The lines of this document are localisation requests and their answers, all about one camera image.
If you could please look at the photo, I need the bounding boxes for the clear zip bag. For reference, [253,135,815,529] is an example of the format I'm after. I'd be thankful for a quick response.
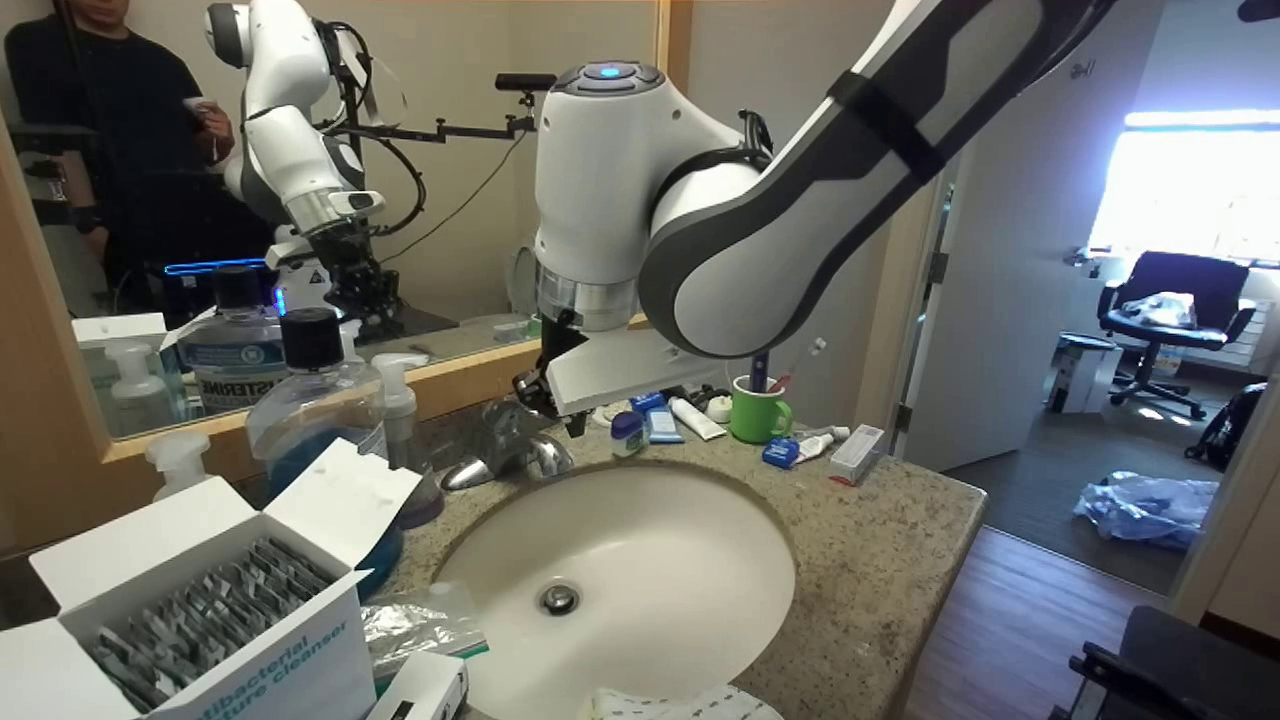
[356,594,491,671]

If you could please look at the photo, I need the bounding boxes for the small white pump bottle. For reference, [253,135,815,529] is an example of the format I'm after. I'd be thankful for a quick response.
[368,347,434,473]

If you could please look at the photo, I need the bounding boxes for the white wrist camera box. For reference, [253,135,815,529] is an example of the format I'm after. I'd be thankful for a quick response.
[544,322,754,418]

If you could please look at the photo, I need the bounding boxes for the bright window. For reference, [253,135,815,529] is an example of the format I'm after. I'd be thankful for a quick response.
[1084,102,1280,263]

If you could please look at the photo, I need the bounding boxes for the chrome sink faucet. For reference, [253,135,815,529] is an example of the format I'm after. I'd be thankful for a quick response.
[435,397,580,497]

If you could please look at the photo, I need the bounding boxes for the small white stool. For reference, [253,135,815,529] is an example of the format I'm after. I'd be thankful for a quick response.
[1043,333,1122,414]

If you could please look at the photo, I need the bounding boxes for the small blue jar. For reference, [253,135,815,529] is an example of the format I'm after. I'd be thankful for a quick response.
[609,406,652,458]

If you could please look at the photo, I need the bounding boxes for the black office chair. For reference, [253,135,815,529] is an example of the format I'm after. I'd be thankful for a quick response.
[1098,249,1262,424]

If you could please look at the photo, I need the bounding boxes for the black robot table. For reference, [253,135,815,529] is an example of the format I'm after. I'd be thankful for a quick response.
[1054,604,1280,720]

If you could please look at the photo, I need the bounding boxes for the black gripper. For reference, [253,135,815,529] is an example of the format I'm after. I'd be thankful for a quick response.
[511,309,602,441]

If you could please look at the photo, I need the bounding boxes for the granite top vanity cabinet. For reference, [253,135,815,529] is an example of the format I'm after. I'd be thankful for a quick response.
[356,397,994,720]

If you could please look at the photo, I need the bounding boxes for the green plastic cup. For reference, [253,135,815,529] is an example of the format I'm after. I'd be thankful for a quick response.
[725,372,799,448]

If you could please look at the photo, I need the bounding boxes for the small blue white packet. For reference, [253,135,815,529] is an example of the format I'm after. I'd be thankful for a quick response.
[644,404,689,448]

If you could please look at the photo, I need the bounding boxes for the white cream tube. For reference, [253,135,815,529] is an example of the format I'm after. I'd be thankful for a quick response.
[665,392,734,443]

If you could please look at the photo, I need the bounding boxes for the small white carton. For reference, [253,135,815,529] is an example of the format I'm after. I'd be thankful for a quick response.
[366,646,473,720]

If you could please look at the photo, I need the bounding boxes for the wood framed wall mirror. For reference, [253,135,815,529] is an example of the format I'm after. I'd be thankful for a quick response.
[0,0,696,473]

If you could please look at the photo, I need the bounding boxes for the blue mouthwash bottle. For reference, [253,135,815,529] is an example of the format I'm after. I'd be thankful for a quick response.
[243,309,413,594]

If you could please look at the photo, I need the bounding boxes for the white striped hand towel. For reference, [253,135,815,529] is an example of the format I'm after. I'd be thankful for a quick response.
[585,681,794,720]

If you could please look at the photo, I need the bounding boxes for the white door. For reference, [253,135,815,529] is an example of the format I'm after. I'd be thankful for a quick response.
[905,0,1173,475]

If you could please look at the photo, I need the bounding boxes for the light blue cloth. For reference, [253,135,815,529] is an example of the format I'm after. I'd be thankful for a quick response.
[1071,467,1224,550]

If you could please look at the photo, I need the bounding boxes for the white oval sink basin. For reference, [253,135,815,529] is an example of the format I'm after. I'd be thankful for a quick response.
[430,454,799,720]

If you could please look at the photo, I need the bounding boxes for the long white toothpaste box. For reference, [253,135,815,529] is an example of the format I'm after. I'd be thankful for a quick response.
[828,418,892,488]

